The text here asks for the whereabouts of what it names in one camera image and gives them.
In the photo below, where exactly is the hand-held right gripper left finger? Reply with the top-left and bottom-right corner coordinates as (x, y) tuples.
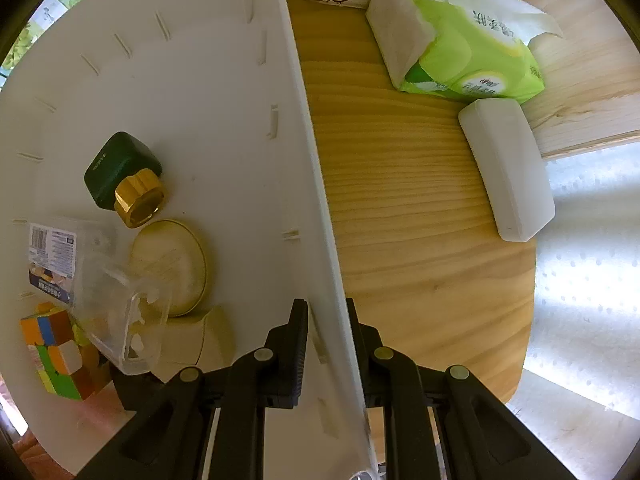
(75, 298), (311, 480)

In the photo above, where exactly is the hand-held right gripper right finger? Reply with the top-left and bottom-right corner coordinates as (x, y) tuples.
(346, 298), (566, 480)

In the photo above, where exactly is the beige hexagonal box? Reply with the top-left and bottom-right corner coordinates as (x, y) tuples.
(150, 305), (236, 383)

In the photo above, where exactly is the gold round tin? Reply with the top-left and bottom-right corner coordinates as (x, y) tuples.
(129, 219), (208, 317)

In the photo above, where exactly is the small clear plastic box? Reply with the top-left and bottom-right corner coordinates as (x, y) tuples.
(90, 265), (171, 376)

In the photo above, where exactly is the black charger plug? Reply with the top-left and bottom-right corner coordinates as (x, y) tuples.
(111, 367), (173, 413)

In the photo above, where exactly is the multicoloured puzzle cube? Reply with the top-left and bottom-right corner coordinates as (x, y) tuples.
(20, 302), (108, 401)

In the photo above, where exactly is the white plastic storage bin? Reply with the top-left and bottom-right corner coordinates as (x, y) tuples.
(0, 0), (381, 480)

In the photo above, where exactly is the green bottle with gold cap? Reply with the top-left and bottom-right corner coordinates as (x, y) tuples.
(83, 131), (165, 229)

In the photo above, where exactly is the white floral curtain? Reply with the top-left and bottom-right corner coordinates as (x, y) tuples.
(502, 140), (640, 480)

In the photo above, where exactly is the white glasses case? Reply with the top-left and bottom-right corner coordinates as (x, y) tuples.
(458, 98), (556, 242)

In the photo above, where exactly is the person's pink fleece clothing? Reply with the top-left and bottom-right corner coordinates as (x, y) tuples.
(12, 430), (68, 480)

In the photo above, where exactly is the green tissue pack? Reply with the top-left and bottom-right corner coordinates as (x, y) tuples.
(366, 0), (563, 105)

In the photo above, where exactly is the wooden shelf unit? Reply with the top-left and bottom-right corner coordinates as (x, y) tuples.
(515, 0), (640, 161)

